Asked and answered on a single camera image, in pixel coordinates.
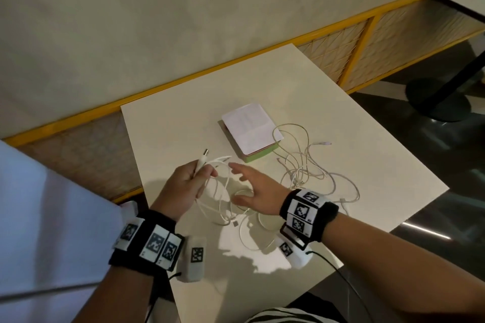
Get yellow framed mesh partition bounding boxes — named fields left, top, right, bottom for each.
left=0, top=0, right=485, bottom=204

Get person's right hand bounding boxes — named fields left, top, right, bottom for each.
left=228, top=162, right=290, bottom=218

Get person's right forearm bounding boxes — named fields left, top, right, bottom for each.
left=322, top=212, right=485, bottom=323

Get black left camera cable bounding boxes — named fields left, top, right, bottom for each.
left=145, top=273, right=182, bottom=323

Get black table pedestal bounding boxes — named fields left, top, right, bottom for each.
left=405, top=52, right=485, bottom=123

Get black white striped shirt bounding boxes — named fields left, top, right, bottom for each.
left=244, top=307, right=342, bottom=323

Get person's left forearm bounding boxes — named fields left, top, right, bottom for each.
left=74, top=264, right=171, bottom=323

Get person's left hand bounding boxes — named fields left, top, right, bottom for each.
left=150, top=159, right=220, bottom=223

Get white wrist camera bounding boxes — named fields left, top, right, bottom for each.
left=178, top=236, right=207, bottom=284
left=274, top=235, right=313, bottom=270

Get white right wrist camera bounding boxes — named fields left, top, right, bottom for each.
left=274, top=235, right=313, bottom=270

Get black right camera cable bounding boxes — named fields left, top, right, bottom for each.
left=305, top=250, right=374, bottom=323

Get white folded paper sheet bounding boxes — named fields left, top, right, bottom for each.
left=221, top=103, right=284, bottom=156

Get grey metal rod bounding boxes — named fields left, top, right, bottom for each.
left=0, top=283, right=100, bottom=303

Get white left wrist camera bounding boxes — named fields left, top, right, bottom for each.
left=178, top=236, right=207, bottom=284

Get white charging cable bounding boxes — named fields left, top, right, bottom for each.
left=193, top=124, right=361, bottom=251

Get black left marker wristband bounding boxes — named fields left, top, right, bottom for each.
left=109, top=209, right=185, bottom=278

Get black camera cable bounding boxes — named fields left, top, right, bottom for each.
left=145, top=273, right=182, bottom=323
left=305, top=250, right=374, bottom=323

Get person's black trousers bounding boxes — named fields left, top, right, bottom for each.
left=287, top=292, right=342, bottom=312

